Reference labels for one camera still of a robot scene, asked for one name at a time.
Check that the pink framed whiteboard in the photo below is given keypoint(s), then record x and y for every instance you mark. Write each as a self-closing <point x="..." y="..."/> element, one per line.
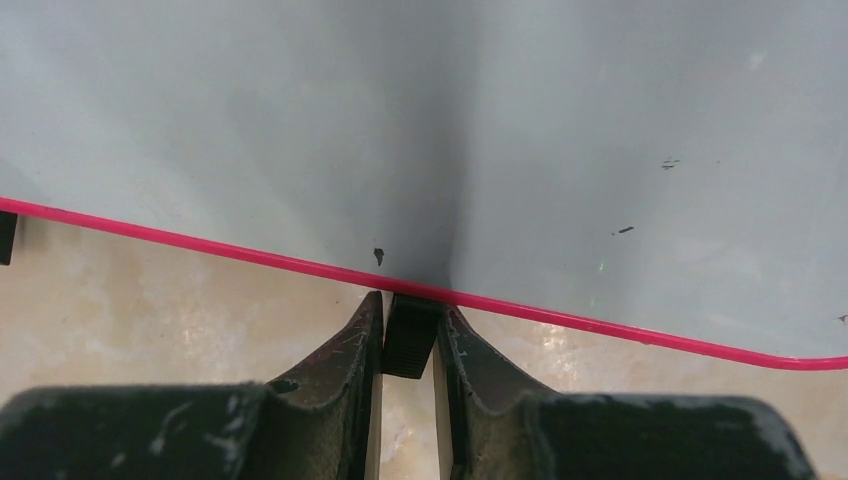
<point x="669" y="172"/>

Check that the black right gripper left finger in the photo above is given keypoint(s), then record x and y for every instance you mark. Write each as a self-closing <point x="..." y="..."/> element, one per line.
<point x="311" y="422"/>

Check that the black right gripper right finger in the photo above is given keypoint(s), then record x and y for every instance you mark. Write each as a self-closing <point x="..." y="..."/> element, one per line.
<point x="505" y="424"/>

